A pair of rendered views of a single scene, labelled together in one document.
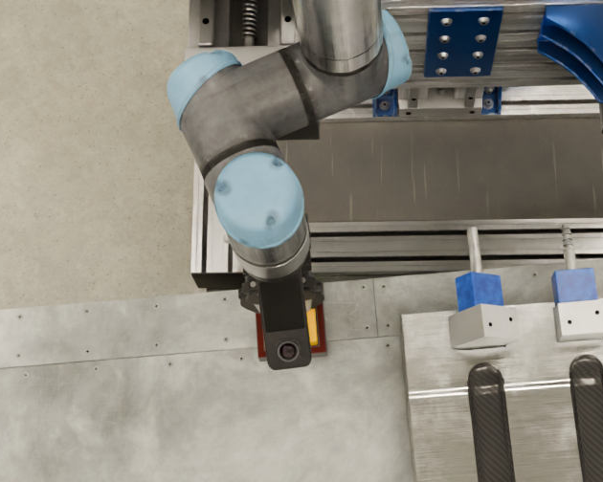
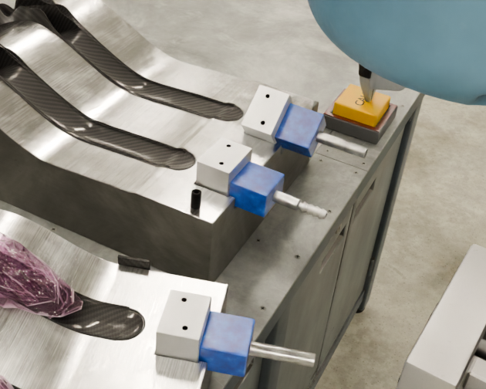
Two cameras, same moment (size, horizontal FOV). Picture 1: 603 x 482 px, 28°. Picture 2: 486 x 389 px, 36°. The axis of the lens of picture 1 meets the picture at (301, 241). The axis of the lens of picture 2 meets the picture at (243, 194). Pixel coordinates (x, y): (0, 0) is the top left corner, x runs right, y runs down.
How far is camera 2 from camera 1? 1.26 m
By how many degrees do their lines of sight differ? 59
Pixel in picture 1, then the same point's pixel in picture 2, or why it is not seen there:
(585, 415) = (144, 149)
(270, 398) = (311, 94)
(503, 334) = (253, 107)
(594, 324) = (211, 157)
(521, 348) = (234, 138)
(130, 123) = not seen: outside the picture
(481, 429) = (191, 101)
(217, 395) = (332, 78)
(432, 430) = (214, 79)
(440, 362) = not seen: hidden behind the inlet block
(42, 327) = not seen: hidden behind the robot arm
